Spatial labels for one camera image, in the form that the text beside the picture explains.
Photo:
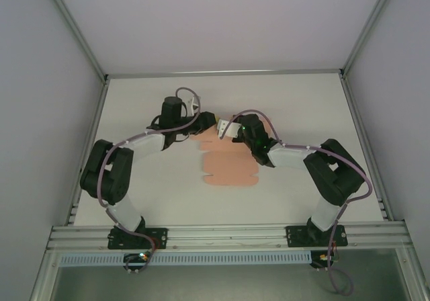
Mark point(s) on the aluminium frame crossbar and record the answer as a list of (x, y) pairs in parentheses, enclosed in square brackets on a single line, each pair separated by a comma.
[(221, 72)]

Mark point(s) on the grey metal panel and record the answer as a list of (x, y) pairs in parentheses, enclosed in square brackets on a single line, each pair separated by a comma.
[(218, 284)]

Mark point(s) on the aluminium table side rail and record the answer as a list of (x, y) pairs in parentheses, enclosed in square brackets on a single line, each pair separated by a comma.
[(93, 129), (358, 123)]

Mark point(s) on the aluminium frame post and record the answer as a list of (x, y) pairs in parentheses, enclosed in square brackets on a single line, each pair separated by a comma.
[(74, 29), (369, 25)]

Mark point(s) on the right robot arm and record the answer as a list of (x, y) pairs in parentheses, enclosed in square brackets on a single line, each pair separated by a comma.
[(336, 180)]

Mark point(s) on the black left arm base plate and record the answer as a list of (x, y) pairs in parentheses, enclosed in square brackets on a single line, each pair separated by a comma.
[(161, 237)]

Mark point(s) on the aluminium mounting rail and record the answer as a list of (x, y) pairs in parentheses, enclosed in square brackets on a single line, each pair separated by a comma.
[(228, 234)]

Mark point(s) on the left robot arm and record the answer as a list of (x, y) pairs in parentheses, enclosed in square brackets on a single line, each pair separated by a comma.
[(117, 176)]

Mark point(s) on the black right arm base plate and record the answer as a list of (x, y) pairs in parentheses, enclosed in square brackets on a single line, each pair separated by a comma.
[(292, 235)]

